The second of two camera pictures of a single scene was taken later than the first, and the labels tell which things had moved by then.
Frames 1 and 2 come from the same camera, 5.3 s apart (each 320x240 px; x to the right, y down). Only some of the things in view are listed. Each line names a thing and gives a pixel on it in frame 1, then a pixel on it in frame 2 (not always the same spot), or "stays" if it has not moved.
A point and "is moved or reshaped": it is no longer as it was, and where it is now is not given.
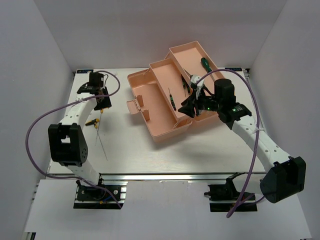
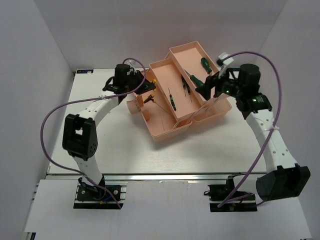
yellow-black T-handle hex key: [101, 112] is moved or reshaped
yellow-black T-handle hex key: [95, 122] to [150, 97]
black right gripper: [189, 105] to [205, 90]
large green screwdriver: [207, 66] stays
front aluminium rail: [158, 178] stays
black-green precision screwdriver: [183, 84] stays
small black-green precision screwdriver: [172, 100] stays
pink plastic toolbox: [161, 90] stays
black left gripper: [106, 103] to [145, 86]
